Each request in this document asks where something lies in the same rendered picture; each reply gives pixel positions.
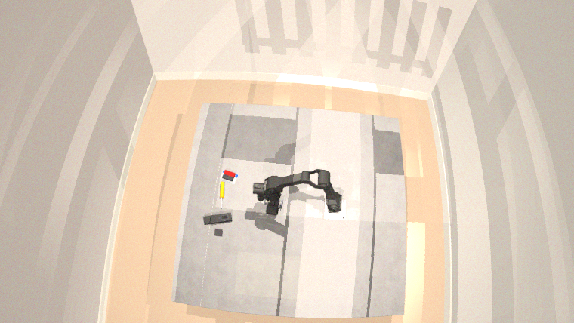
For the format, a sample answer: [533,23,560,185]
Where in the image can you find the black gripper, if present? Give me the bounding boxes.
[266,192,282,216]

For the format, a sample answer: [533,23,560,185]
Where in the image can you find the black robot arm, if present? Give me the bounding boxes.
[253,169,342,214]

